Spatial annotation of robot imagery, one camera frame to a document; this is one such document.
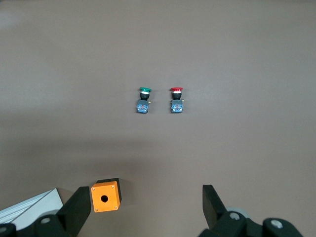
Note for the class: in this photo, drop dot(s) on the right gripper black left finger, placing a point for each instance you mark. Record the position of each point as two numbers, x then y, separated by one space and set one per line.
74 212

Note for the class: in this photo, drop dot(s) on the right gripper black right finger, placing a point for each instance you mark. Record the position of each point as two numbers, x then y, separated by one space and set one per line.
214 212

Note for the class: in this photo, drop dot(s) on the white drawer cabinet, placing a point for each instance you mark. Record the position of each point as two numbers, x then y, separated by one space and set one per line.
44 207

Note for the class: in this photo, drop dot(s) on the red mushroom push button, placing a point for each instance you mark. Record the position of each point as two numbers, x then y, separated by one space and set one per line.
177 103

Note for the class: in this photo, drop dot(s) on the green mushroom push button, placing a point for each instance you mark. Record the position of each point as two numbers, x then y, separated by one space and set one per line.
143 103

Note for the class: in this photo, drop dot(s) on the orange button enclosure box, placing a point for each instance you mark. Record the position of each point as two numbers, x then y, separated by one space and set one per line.
108 190

